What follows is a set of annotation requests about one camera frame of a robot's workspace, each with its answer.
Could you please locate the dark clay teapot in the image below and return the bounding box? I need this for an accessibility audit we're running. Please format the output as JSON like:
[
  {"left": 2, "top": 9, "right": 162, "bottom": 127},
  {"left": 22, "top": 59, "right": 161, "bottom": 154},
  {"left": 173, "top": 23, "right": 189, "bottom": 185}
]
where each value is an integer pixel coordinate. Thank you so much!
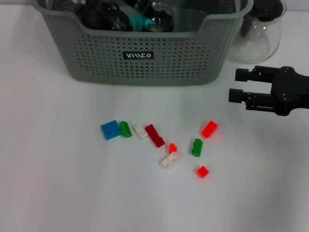
[{"left": 77, "top": 2, "right": 107, "bottom": 30}]

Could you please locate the white toy brick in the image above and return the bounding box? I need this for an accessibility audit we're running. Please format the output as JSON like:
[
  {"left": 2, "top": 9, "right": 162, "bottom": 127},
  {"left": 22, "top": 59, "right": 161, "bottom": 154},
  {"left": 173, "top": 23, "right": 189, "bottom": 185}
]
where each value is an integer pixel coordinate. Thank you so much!
[
  {"left": 132, "top": 123, "right": 148, "bottom": 140},
  {"left": 159, "top": 152, "right": 181, "bottom": 169}
]

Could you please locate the grey-green perforated storage bin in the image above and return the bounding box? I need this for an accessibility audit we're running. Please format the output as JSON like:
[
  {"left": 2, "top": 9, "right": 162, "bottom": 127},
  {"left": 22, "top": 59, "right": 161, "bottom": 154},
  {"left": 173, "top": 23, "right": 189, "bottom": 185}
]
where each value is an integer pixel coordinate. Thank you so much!
[{"left": 36, "top": 0, "right": 254, "bottom": 87}]

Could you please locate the green toy brick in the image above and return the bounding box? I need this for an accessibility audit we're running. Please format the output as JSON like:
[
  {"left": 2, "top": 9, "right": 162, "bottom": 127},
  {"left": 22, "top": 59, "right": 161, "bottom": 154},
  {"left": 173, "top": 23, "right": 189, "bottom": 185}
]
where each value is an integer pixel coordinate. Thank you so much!
[
  {"left": 119, "top": 120, "right": 133, "bottom": 138},
  {"left": 191, "top": 138, "right": 204, "bottom": 158}
]

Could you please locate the bright red rectangular brick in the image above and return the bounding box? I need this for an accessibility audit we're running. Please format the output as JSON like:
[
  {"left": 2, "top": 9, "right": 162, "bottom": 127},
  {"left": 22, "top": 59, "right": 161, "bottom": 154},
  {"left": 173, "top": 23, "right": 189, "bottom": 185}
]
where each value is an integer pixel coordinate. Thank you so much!
[{"left": 201, "top": 120, "right": 219, "bottom": 139}]

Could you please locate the glass carafe black lid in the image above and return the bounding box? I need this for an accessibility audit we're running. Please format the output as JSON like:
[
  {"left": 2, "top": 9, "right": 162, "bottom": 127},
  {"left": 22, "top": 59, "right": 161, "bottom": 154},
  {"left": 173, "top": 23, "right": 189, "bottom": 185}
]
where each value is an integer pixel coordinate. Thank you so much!
[{"left": 228, "top": 0, "right": 287, "bottom": 64}]

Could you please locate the cyan square toy brick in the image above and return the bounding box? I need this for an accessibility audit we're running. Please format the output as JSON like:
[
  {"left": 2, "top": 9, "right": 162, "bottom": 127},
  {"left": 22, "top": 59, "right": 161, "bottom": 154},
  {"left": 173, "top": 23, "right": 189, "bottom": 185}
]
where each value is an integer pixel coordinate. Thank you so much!
[{"left": 129, "top": 14, "right": 152, "bottom": 31}]

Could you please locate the dark red long brick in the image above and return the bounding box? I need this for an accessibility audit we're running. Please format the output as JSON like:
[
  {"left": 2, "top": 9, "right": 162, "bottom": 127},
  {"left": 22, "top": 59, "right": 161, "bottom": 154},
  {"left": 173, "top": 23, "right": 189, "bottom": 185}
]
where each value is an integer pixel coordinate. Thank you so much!
[{"left": 144, "top": 123, "right": 167, "bottom": 148}]

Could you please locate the bright red square brick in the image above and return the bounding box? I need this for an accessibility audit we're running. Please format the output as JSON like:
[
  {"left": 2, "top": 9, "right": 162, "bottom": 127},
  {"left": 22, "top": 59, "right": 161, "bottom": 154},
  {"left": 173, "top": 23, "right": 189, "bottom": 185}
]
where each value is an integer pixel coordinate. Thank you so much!
[{"left": 197, "top": 165, "right": 210, "bottom": 179}]

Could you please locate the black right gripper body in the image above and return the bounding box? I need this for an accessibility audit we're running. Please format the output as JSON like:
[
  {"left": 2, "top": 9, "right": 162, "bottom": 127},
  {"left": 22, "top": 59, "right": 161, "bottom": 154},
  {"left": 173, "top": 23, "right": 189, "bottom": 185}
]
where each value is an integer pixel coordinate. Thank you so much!
[{"left": 270, "top": 65, "right": 309, "bottom": 117}]

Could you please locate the blue square toy brick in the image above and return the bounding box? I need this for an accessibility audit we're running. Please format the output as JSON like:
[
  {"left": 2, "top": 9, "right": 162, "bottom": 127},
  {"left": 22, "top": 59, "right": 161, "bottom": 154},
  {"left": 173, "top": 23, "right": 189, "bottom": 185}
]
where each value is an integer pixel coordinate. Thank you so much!
[{"left": 100, "top": 120, "right": 122, "bottom": 141}]

